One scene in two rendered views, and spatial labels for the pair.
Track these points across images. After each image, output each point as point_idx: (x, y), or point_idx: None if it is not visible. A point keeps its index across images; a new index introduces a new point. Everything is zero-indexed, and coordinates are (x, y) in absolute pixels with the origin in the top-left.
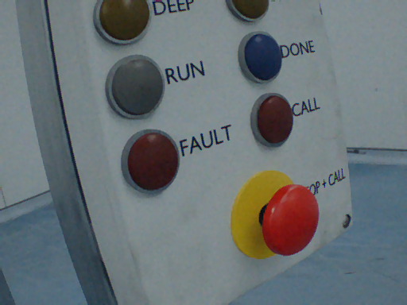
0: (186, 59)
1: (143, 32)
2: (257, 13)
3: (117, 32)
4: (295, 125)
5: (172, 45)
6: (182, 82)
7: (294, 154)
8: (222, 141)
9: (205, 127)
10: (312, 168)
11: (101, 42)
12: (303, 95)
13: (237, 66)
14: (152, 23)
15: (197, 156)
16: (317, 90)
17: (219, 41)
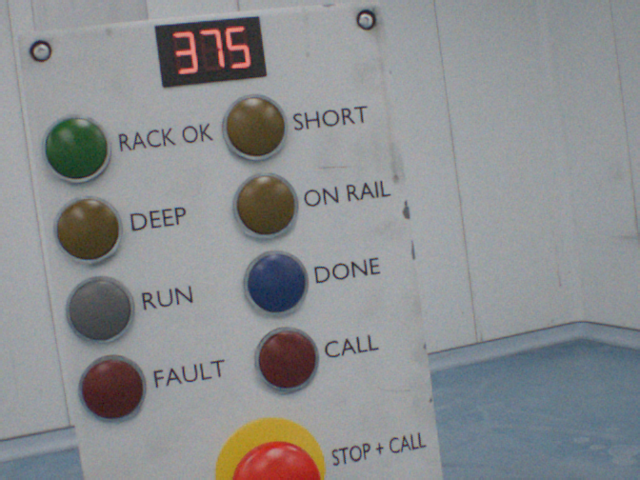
0: (170, 283)
1: (110, 252)
2: (270, 228)
3: (74, 250)
4: (329, 368)
5: (152, 267)
6: (162, 309)
7: (324, 404)
8: (210, 377)
9: (189, 360)
10: (355, 426)
11: (64, 258)
12: (348, 331)
13: (241, 293)
14: (128, 240)
15: (175, 390)
16: (376, 326)
17: (218, 263)
